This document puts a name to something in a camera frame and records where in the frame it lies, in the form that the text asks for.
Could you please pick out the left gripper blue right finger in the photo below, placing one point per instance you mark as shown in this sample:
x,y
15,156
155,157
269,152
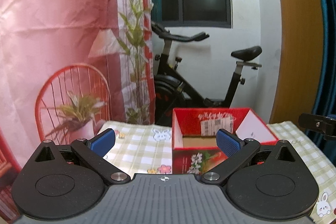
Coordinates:
x,y
239,154

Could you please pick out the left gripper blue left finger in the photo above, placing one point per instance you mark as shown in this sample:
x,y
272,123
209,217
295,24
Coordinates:
x,y
91,152

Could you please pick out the red strawberry cardboard box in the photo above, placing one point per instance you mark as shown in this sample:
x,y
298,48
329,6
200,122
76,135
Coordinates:
x,y
194,145

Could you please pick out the green checked bunny tablecloth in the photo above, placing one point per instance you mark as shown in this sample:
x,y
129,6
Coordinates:
x,y
143,149

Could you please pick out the black exercise bike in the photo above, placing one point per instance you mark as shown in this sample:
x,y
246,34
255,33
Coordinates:
x,y
188,77

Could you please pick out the pink printed backdrop cloth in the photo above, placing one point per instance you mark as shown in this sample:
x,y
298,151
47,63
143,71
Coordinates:
x,y
39,37

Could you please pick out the wooden door panel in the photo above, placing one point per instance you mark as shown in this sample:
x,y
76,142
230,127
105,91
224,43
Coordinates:
x,y
301,59

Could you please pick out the teal curtain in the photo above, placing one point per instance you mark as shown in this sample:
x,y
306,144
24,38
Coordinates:
x,y
325,99

